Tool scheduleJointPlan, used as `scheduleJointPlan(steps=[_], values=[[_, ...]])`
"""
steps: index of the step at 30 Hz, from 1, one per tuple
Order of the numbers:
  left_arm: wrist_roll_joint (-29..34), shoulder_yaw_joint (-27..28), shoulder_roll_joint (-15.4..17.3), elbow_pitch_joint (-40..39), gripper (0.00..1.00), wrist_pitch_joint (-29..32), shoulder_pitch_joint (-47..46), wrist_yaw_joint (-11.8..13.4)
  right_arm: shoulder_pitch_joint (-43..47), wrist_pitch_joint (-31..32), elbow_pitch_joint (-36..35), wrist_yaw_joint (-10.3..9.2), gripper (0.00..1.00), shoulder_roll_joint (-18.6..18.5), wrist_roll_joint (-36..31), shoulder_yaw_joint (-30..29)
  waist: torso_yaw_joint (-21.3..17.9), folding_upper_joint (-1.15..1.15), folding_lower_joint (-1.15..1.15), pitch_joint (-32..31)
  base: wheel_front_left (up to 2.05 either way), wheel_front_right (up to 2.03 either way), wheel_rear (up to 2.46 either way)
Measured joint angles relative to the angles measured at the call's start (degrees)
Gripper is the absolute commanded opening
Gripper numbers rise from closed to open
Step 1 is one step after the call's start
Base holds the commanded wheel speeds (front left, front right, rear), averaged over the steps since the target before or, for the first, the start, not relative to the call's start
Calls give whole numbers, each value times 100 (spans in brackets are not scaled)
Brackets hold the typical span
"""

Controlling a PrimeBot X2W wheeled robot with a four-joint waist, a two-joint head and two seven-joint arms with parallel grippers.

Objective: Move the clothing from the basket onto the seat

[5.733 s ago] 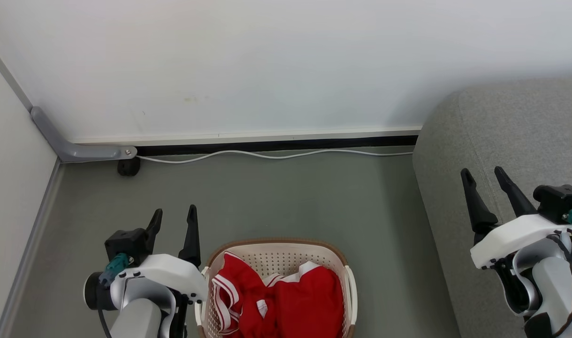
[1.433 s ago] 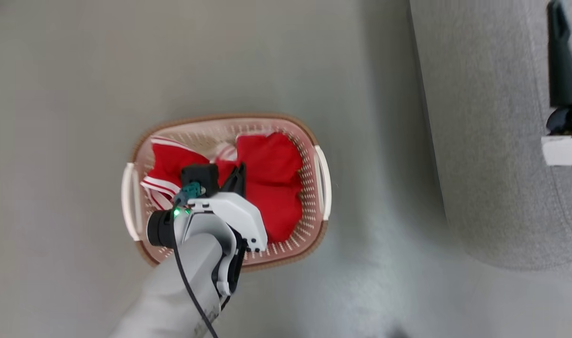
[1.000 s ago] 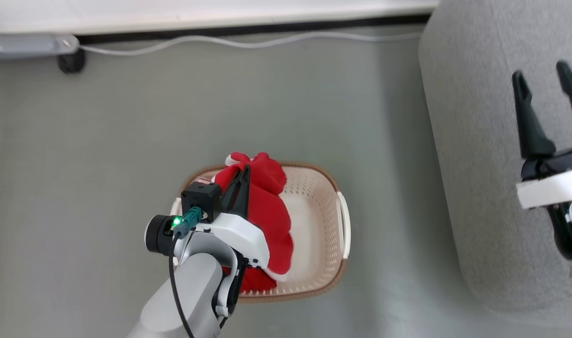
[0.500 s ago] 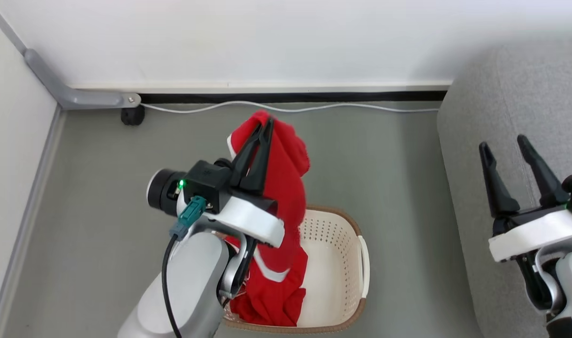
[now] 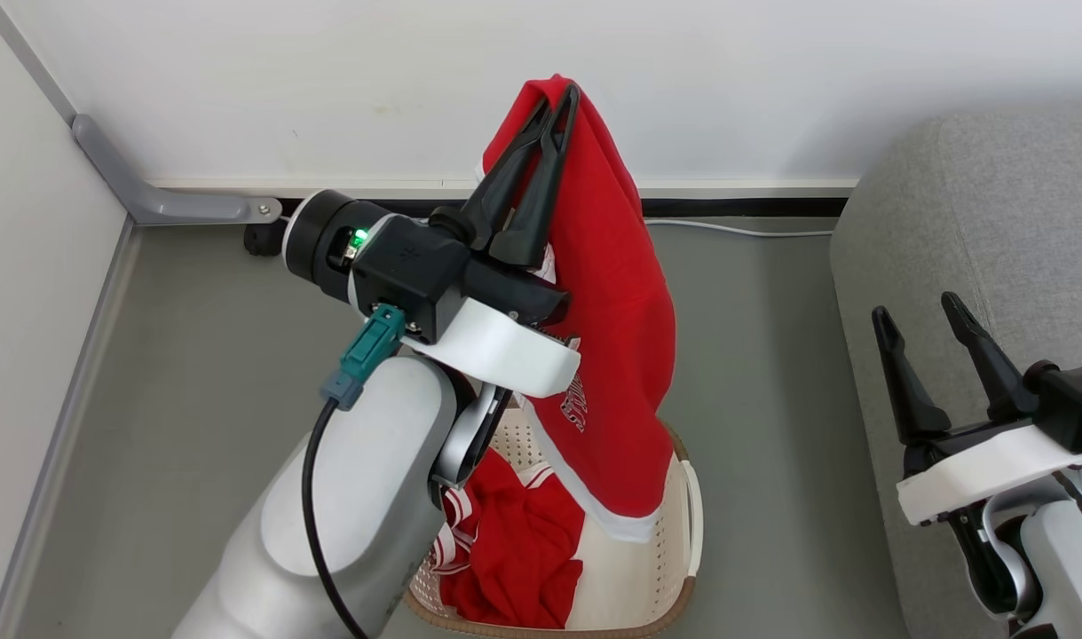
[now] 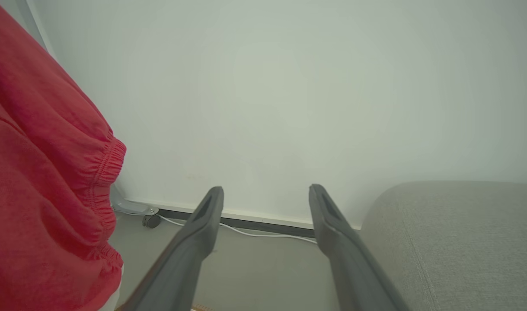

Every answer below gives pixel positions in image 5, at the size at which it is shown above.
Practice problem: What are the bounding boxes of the grey metal corner bracket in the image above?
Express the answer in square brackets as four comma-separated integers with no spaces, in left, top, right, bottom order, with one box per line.
[72,114,282,225]

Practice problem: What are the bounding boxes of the black caster wheel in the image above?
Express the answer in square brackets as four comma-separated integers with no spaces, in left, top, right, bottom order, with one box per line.
[243,222,284,258]

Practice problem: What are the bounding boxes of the red shirt with white hem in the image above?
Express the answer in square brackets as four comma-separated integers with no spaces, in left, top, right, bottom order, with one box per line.
[480,74,679,544]

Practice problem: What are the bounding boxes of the cream perforated laundry basket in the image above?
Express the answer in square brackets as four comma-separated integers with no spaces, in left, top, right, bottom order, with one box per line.
[403,408,706,639]

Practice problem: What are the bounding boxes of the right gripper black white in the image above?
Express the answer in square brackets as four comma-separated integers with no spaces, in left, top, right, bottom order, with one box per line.
[873,292,1082,526]

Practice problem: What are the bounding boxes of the grey aluminium rail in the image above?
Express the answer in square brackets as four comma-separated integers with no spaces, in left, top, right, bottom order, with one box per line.
[0,217,140,639]
[0,0,78,125]

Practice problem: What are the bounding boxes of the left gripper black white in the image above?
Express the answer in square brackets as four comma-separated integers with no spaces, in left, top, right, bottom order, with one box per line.
[283,83,582,398]

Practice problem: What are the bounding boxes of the thin white floor cable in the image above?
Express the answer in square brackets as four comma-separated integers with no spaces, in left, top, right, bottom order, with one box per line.
[644,217,836,239]

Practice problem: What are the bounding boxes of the grey fabric sofa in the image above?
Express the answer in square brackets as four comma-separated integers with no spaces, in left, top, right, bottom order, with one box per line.
[829,111,1082,639]

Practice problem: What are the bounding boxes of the red garment with white stripes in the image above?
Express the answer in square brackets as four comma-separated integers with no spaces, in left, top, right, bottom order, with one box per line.
[430,448,586,631]

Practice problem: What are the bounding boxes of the black left arm cable teal plug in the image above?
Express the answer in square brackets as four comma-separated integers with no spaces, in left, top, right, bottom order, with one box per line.
[301,304,408,639]

